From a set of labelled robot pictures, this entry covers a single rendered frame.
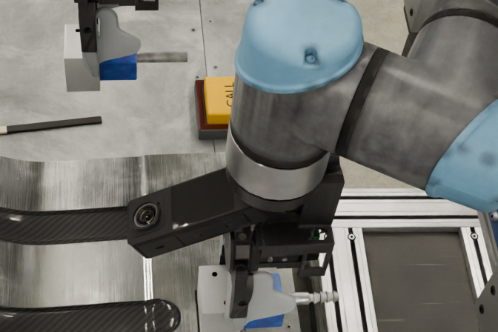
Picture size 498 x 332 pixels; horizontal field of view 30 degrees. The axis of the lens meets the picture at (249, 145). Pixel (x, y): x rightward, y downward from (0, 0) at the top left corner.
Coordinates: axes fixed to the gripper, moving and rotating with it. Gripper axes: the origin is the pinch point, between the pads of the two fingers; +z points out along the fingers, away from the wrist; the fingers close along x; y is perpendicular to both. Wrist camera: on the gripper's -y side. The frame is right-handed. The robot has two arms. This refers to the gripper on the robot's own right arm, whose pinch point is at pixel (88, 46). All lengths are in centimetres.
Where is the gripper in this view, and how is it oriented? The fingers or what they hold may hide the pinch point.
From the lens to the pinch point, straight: 100.9
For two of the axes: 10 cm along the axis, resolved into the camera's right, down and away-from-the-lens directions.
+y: 9.9, -0.3, 1.3
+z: -0.9, 6.1, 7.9
